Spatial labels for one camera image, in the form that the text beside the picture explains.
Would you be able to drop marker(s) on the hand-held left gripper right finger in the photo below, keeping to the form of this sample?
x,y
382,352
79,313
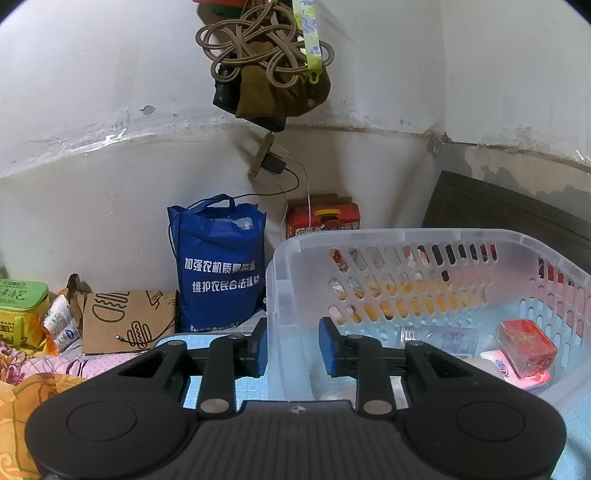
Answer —
x,y
328,346

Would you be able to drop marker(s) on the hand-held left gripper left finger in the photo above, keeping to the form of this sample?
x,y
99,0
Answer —
x,y
261,346

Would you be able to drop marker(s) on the clear plastic basket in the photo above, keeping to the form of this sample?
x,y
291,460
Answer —
x,y
300,286

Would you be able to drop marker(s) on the clear strawberry print pack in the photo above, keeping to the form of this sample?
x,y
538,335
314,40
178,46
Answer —
x,y
443,339

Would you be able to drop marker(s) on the pink tissue pack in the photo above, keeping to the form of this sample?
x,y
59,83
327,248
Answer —
x,y
494,362

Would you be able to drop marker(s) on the blue tote bag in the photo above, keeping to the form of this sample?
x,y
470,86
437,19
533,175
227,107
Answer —
x,y
217,258

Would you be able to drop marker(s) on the brown printed paper bag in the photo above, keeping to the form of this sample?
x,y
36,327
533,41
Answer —
x,y
152,323

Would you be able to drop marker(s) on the red patterned box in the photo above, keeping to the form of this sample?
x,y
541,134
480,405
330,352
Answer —
x,y
323,219

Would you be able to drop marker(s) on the black charger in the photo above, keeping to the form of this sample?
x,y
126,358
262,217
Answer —
x,y
273,165

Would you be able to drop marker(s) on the pink floral sheet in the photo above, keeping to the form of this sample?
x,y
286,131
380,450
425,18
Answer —
x,y
69,367

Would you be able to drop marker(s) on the white charger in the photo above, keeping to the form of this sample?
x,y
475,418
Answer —
x,y
279,150

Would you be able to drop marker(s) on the white snack packets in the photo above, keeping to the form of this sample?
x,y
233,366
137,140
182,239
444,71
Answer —
x,y
62,323

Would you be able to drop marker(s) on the dark wooden headboard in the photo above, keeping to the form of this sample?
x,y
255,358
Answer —
x,y
485,203

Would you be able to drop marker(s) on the orange patterned quilt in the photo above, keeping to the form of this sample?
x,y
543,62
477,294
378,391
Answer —
x,y
27,406

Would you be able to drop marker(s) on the green box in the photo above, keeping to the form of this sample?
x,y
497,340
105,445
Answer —
x,y
23,295

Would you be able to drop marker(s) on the hanging brown bag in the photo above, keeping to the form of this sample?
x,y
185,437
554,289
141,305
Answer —
x,y
277,99

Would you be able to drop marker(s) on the tan wall socket plate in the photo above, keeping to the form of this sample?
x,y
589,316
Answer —
x,y
257,157

